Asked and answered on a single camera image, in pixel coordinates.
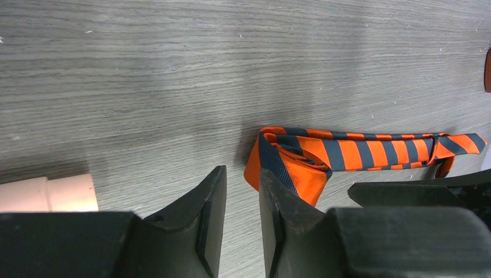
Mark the orange navy striped tie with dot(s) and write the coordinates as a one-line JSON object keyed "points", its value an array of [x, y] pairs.
{"points": [[304, 160]]}

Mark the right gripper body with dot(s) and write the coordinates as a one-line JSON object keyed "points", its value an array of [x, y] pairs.
{"points": [[470, 191]]}

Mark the wooden cylinder peg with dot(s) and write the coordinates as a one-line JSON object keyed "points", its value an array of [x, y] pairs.
{"points": [[69, 194]]}

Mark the brown wooden metronome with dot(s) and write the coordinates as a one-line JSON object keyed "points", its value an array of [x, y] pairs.
{"points": [[487, 72]]}

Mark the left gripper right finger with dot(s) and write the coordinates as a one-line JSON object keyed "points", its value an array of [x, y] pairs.
{"points": [[371, 241]]}

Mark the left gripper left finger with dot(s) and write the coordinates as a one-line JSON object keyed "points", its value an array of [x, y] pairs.
{"points": [[183, 239]]}

